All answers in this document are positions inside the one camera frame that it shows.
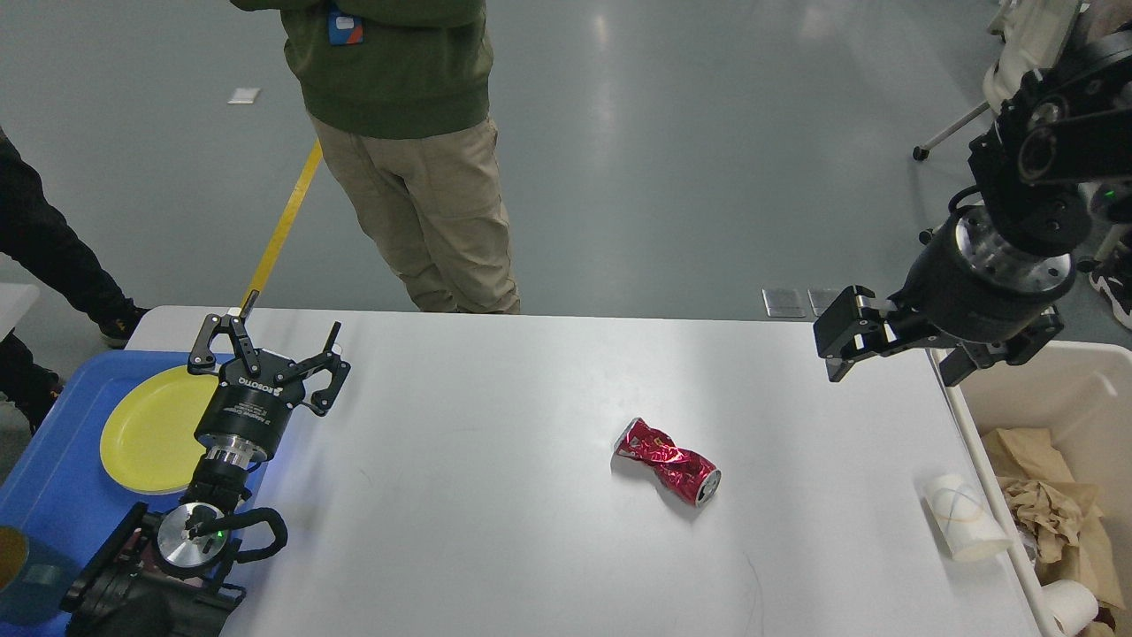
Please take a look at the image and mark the metal floor socket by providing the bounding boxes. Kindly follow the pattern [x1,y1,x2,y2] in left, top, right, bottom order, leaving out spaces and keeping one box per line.
[761,289,808,319]
[806,289,840,318]

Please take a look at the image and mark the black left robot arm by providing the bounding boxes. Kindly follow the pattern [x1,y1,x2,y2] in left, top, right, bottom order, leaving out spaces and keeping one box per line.
[59,290,351,636]

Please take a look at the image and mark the metal floor socket right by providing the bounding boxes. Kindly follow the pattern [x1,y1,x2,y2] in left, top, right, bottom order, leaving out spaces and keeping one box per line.
[806,289,840,318]

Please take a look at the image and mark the white office chair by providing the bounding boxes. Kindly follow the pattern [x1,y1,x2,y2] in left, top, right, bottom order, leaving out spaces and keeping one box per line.
[911,1,1084,162]

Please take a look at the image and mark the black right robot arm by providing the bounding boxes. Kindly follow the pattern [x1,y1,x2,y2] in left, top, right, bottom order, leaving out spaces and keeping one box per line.
[813,27,1129,387]

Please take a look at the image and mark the white side table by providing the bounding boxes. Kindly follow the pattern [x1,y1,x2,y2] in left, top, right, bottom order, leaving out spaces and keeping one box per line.
[0,282,40,341]

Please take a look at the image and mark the yellow plate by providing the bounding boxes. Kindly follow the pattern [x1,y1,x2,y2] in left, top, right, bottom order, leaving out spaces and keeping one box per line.
[98,367,218,494]

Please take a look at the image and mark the crushed red soda can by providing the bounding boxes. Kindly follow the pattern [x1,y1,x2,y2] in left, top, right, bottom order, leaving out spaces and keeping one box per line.
[612,418,723,508]

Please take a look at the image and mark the metal floor socket left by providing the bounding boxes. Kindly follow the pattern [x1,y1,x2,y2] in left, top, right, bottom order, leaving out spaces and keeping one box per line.
[761,289,808,319]

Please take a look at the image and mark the beige plastic bin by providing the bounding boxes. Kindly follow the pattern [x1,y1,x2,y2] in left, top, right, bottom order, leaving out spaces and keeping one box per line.
[945,342,1131,602]

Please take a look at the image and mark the blue plastic tray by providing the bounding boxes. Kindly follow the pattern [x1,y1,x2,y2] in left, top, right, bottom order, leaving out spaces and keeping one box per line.
[0,351,266,637]

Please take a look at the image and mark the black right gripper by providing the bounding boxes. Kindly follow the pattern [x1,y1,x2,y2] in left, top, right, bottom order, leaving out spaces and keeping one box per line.
[813,205,1075,388]

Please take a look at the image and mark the person in black clothes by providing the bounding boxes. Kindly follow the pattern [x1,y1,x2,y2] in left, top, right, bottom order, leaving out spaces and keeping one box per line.
[1,134,146,433]

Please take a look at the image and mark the person in green sweater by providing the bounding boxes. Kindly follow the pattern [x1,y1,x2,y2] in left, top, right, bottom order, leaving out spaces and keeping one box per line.
[237,1,521,315]

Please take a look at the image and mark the brown paper bag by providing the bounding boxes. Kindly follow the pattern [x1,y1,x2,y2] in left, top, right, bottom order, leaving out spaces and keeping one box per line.
[980,428,1127,610]

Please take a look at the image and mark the crushed white paper cup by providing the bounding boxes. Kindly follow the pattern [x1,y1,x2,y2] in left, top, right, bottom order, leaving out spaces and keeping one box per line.
[923,474,1012,562]

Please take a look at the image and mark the brown paper ball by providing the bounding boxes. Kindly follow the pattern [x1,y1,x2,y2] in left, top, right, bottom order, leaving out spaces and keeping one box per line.
[998,477,1106,565]

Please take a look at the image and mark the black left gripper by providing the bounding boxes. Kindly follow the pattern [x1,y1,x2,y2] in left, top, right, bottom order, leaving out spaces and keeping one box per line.
[185,290,350,463]

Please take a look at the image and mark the dark teal mug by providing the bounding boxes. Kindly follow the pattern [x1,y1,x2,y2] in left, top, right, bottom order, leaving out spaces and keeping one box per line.
[1,526,82,628]

